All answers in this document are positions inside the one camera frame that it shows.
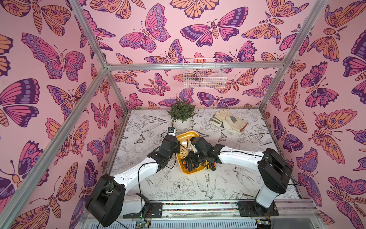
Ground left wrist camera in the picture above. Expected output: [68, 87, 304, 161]
[167, 127, 176, 136]

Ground white wire basket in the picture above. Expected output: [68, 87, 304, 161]
[182, 62, 227, 90]

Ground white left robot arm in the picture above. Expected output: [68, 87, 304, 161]
[85, 135, 181, 227]

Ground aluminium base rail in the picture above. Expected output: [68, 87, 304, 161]
[77, 198, 324, 229]

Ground green potted plant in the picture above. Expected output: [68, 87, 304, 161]
[168, 101, 195, 122]

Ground white plant pot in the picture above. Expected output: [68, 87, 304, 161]
[173, 118, 192, 132]

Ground aluminium frame bars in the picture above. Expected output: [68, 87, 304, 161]
[1, 1, 327, 229]

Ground beige work glove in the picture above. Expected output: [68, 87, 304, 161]
[214, 109, 248, 133]

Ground white green work glove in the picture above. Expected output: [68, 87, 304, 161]
[210, 114, 242, 133]

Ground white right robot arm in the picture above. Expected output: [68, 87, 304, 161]
[179, 137, 293, 217]

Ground yellow plastic storage tray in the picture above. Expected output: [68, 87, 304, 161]
[176, 131, 208, 175]

